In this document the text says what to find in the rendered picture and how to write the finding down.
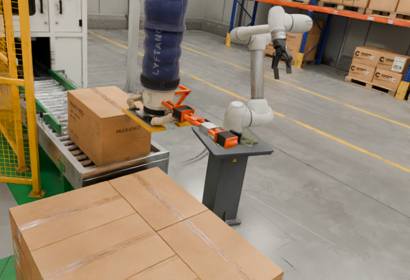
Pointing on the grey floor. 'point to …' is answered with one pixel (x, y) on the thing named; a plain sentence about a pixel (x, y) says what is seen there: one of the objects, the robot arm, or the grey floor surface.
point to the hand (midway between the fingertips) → (282, 74)
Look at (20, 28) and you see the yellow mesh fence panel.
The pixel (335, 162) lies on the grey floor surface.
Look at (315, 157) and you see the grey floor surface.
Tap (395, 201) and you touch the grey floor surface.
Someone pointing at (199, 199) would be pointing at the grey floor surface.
